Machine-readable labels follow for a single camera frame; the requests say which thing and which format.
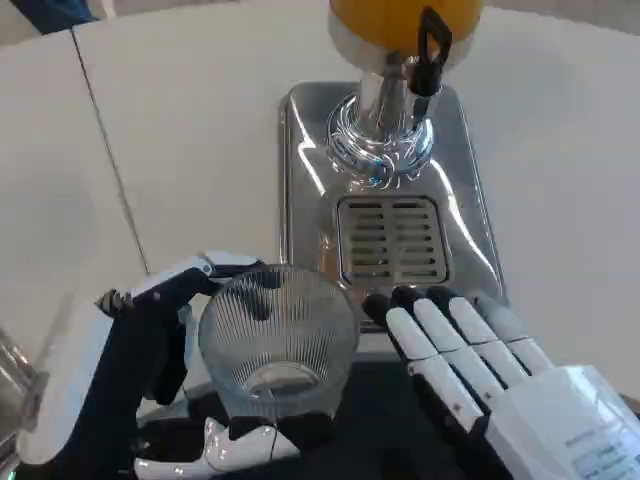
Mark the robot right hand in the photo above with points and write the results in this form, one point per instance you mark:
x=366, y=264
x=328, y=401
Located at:
x=505, y=400

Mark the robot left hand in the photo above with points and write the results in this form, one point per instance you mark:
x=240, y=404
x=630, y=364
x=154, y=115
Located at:
x=125, y=360

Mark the clear ribbed glass cup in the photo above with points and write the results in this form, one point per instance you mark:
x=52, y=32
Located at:
x=280, y=330

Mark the silver robot left forearm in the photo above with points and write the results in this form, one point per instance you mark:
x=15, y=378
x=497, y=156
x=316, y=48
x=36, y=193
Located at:
x=15, y=385

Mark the steel drip grid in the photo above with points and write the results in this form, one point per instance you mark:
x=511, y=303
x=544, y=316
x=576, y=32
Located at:
x=392, y=237

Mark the steel drip tray base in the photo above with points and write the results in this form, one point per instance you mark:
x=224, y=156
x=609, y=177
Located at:
x=305, y=165

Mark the dark blue background object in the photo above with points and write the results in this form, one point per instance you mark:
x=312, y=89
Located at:
x=40, y=12

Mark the black dispenser tap lever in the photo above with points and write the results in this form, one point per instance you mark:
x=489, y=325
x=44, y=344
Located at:
x=434, y=35

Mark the orange juice drink dispenser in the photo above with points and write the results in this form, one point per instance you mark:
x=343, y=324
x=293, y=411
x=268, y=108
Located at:
x=375, y=30

